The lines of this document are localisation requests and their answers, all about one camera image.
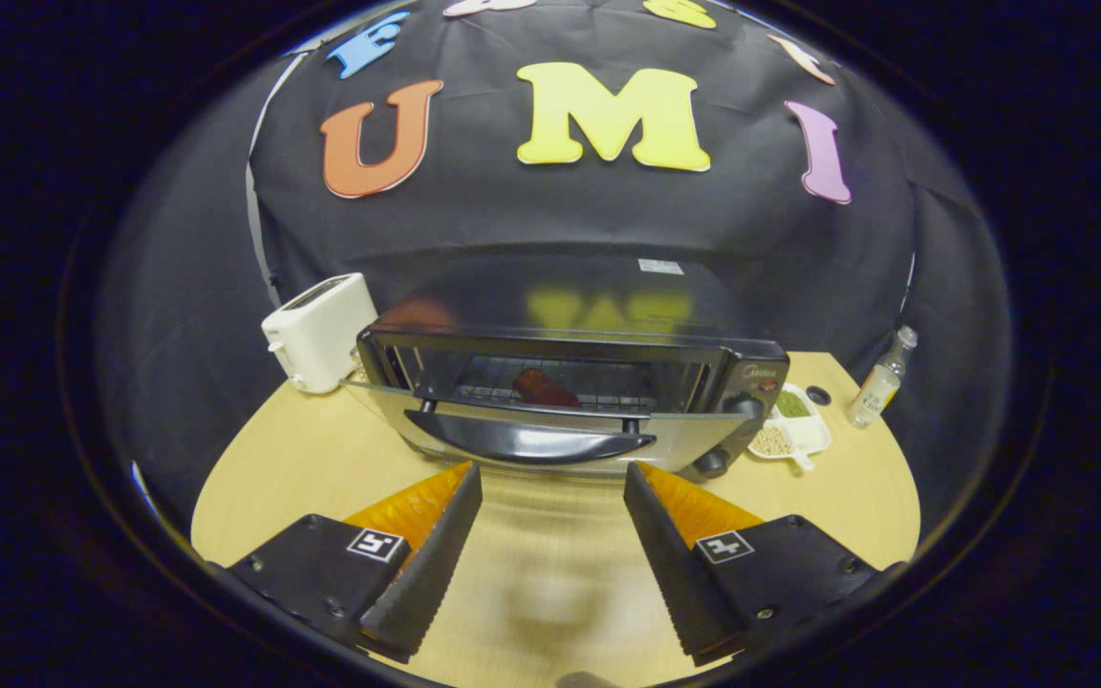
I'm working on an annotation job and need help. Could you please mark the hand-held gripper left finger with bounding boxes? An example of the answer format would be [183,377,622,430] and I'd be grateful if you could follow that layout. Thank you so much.
[226,461,485,664]

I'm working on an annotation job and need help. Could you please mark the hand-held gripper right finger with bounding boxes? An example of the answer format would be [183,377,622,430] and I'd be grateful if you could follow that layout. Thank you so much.
[623,461,886,667]

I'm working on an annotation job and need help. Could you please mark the brown meat piece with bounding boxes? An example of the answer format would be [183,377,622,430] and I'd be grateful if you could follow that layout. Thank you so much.
[512,368,582,410]

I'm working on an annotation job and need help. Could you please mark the black toaster oven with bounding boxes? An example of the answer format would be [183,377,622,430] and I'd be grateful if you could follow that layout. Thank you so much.
[340,253,790,482]

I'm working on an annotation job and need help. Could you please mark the white toaster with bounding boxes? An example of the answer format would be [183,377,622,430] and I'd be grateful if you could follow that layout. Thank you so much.
[261,272,379,395]

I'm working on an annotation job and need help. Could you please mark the white divided dish of beans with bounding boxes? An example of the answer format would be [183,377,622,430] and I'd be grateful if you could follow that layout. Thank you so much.
[747,382,832,472]

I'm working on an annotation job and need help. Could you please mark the clear plastic bottle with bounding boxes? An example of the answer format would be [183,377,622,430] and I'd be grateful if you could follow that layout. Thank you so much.
[845,325,919,429]

